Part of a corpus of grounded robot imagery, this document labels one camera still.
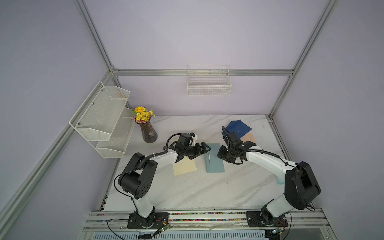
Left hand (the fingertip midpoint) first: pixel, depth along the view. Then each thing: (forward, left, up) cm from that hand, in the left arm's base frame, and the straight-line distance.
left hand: (205, 152), depth 89 cm
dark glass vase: (+14, +37, 0) cm, 40 cm away
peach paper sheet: (+19, -34, -9) cm, 40 cm away
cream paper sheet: (-5, +12, -9) cm, 16 cm away
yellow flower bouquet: (+15, +37, +16) cm, 43 cm away
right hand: (-3, -9, -1) cm, 9 cm away
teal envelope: (-4, -5, -8) cm, 10 cm away
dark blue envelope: (+28, -28, -10) cm, 41 cm away
